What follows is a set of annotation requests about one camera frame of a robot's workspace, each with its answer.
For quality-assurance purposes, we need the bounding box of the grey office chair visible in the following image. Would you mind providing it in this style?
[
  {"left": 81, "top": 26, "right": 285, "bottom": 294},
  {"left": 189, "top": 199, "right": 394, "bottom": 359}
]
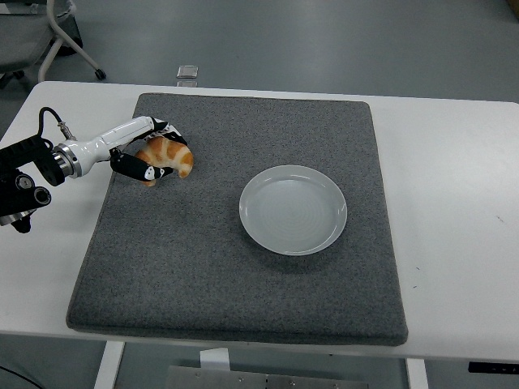
[{"left": 0, "top": 0, "right": 108, "bottom": 92}]

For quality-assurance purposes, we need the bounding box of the white table leg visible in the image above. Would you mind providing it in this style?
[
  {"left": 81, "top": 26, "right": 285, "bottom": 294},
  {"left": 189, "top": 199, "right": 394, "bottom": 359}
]
[
  {"left": 93, "top": 342, "right": 127, "bottom": 389},
  {"left": 405, "top": 358, "right": 430, "bottom": 389}
]

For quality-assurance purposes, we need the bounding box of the black floor cable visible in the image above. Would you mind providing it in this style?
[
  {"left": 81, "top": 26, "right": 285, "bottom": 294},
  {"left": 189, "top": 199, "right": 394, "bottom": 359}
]
[{"left": 0, "top": 364, "right": 41, "bottom": 389}]

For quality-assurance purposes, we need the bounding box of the white paper strip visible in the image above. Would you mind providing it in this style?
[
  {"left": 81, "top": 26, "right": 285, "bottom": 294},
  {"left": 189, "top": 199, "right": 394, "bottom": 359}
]
[{"left": 199, "top": 348, "right": 232, "bottom": 371}]

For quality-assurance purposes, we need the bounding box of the grey felt mat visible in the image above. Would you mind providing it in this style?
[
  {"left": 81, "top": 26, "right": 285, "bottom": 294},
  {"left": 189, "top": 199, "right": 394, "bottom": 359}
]
[{"left": 65, "top": 92, "right": 409, "bottom": 347}]

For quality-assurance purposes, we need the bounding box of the black table control panel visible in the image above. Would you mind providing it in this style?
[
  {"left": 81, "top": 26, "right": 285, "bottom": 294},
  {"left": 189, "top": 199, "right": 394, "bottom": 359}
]
[{"left": 468, "top": 361, "right": 519, "bottom": 374}]

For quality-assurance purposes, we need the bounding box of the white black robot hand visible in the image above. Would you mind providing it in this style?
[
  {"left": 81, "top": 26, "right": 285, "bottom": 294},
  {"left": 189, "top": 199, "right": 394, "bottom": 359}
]
[{"left": 72, "top": 116, "right": 189, "bottom": 186}]

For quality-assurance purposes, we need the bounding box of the golden croissant bread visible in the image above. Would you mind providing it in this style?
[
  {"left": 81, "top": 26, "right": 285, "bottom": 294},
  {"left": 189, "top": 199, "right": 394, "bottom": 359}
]
[{"left": 134, "top": 137, "right": 195, "bottom": 188}]

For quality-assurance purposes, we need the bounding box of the round pale grey plate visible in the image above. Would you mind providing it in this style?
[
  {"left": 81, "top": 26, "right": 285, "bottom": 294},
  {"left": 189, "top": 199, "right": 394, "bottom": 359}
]
[{"left": 238, "top": 164, "right": 349, "bottom": 257}]

